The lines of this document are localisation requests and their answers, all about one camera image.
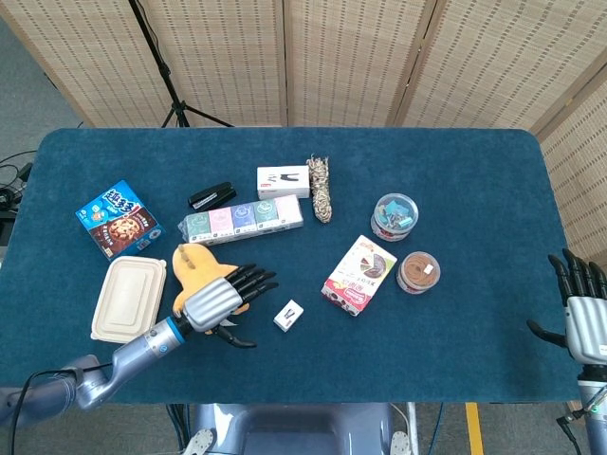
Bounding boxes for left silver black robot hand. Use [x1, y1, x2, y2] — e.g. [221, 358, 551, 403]
[182, 263, 280, 349]

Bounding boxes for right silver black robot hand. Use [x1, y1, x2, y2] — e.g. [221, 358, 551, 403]
[526, 247, 607, 366]

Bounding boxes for yellow plush toy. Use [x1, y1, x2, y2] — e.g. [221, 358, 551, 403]
[170, 243, 251, 336]

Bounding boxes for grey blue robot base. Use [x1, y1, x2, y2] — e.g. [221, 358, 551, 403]
[182, 402, 421, 455]

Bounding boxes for small white cardboard box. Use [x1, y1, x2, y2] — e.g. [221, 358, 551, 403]
[272, 299, 304, 333]

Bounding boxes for pastel tissue packs bundle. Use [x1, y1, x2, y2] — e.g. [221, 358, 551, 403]
[176, 193, 305, 246]

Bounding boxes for beige lidded food container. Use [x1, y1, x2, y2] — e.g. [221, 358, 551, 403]
[89, 255, 168, 344]

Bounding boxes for black stapler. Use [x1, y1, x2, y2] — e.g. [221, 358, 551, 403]
[187, 181, 238, 209]

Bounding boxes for blue chocolate cookie box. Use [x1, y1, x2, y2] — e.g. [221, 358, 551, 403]
[74, 179, 167, 263]

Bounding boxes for white box with clip print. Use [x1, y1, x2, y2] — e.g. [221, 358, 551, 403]
[256, 165, 312, 201]

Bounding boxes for red white biscuit box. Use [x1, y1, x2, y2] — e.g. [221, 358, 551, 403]
[321, 234, 398, 318]

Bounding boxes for yellow floor tape strip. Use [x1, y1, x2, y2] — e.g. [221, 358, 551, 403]
[465, 402, 485, 455]

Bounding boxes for clear jar of rubber bands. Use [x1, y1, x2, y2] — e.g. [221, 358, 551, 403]
[395, 250, 442, 296]

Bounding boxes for clear jar of binder clips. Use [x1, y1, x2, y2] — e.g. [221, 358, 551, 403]
[370, 191, 420, 244]

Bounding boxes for dark blue table cloth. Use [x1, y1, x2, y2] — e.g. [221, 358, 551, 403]
[0, 126, 582, 405]

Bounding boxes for black tripod stand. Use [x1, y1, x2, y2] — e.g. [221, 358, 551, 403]
[126, 0, 234, 129]

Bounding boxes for woven bamboo folding screen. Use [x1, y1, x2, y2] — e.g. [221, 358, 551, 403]
[0, 0, 607, 266]

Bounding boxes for blue cable under table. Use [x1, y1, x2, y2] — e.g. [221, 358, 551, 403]
[434, 403, 448, 455]

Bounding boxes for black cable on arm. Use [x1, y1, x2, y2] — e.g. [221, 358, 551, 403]
[9, 362, 115, 445]

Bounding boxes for black cables on floor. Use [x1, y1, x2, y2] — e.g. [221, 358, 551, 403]
[0, 150, 37, 214]

